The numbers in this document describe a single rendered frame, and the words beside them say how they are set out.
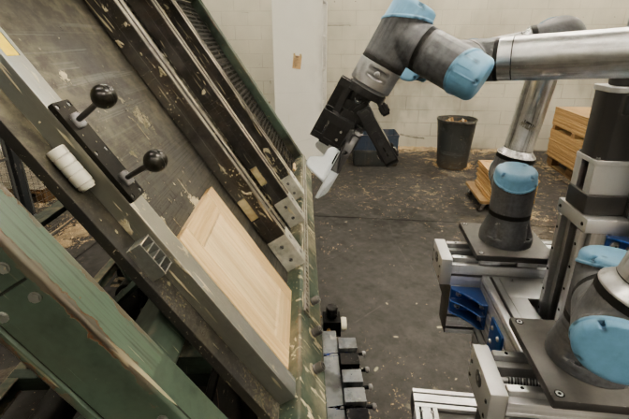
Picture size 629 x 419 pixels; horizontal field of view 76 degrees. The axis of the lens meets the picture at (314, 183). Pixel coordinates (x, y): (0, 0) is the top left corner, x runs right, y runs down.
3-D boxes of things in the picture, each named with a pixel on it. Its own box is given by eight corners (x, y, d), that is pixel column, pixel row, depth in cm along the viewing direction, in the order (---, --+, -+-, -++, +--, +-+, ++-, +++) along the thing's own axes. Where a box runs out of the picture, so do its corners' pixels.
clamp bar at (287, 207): (290, 230, 164) (341, 201, 160) (87, -51, 128) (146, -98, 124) (290, 220, 173) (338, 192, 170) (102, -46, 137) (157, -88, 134)
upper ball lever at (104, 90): (72, 137, 67) (108, 107, 59) (56, 119, 66) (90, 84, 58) (91, 127, 70) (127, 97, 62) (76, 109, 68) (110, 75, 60)
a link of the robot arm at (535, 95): (485, 195, 128) (543, 11, 107) (483, 181, 141) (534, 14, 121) (525, 206, 125) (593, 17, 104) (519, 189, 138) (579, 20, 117)
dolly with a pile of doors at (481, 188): (533, 216, 389) (541, 177, 375) (477, 213, 395) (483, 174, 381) (511, 193, 446) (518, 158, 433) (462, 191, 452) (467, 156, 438)
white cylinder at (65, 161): (41, 156, 63) (77, 195, 65) (55, 146, 62) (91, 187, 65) (52, 151, 66) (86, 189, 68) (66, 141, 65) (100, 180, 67)
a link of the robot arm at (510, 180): (489, 214, 118) (496, 170, 113) (487, 198, 130) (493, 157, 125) (534, 220, 114) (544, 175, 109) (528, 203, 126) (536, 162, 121)
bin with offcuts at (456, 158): (475, 172, 516) (483, 122, 494) (435, 170, 522) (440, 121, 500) (466, 161, 565) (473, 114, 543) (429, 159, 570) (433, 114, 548)
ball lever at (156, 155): (121, 195, 70) (161, 173, 62) (106, 177, 69) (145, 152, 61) (137, 182, 73) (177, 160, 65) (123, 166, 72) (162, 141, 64)
